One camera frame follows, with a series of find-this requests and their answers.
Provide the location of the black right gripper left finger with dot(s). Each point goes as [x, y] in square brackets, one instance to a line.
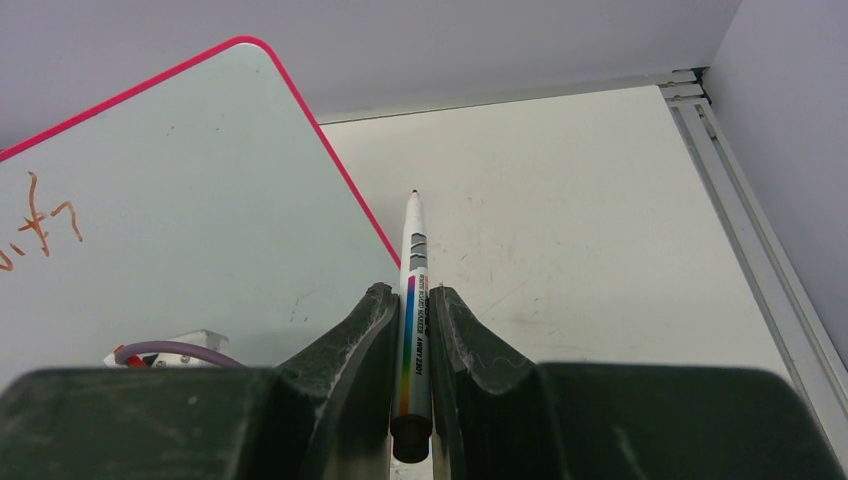
[322, 414]

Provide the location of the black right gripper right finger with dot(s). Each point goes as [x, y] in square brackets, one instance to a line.
[499, 415]

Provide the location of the white whiteboard marker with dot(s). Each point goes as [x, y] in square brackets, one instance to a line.
[411, 423]

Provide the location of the whiteboard with pink frame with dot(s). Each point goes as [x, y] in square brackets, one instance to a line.
[204, 198]

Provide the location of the aluminium rail frame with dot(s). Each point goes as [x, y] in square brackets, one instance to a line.
[600, 222]

